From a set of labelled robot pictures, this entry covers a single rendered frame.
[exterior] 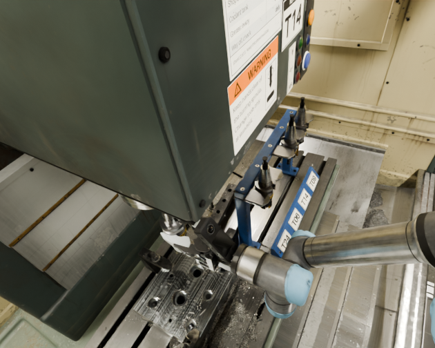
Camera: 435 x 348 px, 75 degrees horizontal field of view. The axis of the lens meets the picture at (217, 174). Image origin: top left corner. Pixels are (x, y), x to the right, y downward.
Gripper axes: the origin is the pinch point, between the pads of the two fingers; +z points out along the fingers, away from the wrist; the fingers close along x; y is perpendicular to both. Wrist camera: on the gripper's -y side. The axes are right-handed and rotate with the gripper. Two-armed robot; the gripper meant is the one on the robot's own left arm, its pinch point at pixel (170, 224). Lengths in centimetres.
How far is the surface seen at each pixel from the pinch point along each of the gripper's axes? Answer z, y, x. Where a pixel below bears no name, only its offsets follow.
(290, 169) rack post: -10, 37, 65
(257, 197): -13.8, 7.7, 22.4
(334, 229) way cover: -36, 56, 55
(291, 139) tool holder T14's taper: -15, 5, 48
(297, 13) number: -22, -43, 23
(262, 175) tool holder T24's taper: -13.5, 2.0, 26.6
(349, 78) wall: -23, 8, 101
